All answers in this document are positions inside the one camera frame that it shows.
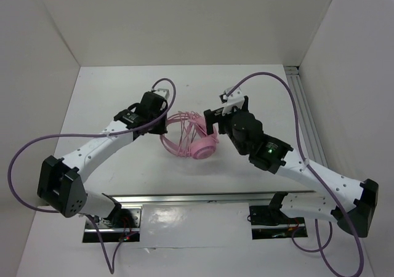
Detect aluminium front rail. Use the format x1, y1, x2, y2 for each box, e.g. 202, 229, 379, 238
104, 190, 318, 204

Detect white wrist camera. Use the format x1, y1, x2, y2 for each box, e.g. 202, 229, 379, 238
219, 87, 245, 116
152, 88, 170, 100

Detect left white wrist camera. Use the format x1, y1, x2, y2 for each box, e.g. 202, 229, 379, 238
152, 88, 170, 100

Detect pink headphones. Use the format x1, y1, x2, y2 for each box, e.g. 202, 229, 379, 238
159, 111, 219, 160

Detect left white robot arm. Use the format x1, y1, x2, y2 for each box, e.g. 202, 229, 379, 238
37, 89, 169, 227

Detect aluminium side rail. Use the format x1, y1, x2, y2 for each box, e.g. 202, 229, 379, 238
284, 66, 328, 167

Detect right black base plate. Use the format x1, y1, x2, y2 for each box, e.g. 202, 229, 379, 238
247, 205, 308, 240

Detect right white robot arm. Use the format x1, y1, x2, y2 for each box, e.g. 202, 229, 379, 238
204, 96, 379, 238

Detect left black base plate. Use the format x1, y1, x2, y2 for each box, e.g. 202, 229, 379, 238
82, 205, 142, 243

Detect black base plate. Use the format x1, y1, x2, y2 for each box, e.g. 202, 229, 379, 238
247, 205, 308, 240
82, 205, 142, 243

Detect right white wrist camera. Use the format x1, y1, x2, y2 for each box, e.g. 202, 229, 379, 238
219, 87, 245, 116

